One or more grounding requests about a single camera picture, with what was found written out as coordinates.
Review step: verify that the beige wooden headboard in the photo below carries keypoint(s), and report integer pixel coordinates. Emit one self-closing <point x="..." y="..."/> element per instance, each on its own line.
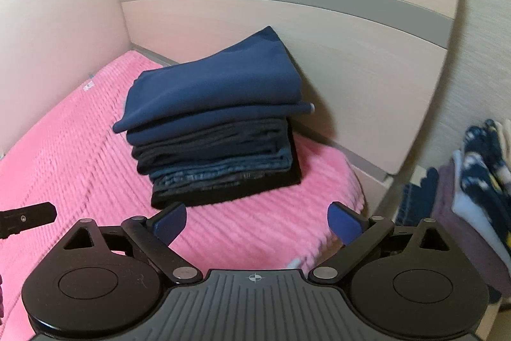
<point x="370" y="67"/>

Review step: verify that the navy blue garment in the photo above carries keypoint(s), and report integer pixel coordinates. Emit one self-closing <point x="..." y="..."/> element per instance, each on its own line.
<point x="252" y="80"/>

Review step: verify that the pile of clothes beside bed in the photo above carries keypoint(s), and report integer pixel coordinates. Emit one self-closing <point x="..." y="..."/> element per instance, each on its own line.
<point x="470" y="197"/>

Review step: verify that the stack of folded dark clothes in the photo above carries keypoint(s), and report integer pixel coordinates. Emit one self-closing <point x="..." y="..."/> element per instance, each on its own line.
<point x="221" y="163"/>

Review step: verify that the pink ribbed bed blanket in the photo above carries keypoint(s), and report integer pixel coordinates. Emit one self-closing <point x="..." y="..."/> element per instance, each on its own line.
<point x="73" y="159"/>

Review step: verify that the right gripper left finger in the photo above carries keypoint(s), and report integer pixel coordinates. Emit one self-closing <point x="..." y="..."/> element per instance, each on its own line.
<point x="152" y="238"/>

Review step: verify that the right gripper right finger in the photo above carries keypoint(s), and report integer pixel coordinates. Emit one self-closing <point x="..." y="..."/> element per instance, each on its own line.
<point x="359" y="235"/>

